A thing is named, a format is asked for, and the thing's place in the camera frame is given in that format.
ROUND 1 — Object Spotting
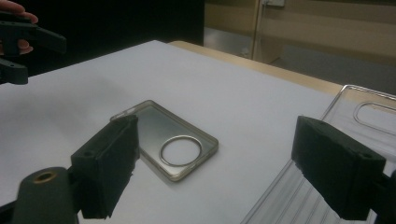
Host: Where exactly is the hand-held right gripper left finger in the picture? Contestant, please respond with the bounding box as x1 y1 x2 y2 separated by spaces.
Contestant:
70 114 140 219

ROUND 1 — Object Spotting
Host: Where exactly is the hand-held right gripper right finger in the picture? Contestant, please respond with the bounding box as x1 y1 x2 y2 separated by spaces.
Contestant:
290 115 387 221

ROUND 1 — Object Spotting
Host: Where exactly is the clear plastic bin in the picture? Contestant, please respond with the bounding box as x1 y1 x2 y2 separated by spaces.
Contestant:
241 83 396 224

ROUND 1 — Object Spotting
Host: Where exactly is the clear grey phone case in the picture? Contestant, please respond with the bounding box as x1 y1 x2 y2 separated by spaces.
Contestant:
110 99 219 183

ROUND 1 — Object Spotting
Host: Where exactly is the black curtain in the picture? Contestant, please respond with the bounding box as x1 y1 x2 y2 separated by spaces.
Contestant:
0 0 205 78

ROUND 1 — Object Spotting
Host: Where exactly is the wooden shelf unit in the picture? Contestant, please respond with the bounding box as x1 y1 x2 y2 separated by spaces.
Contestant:
204 0 396 67

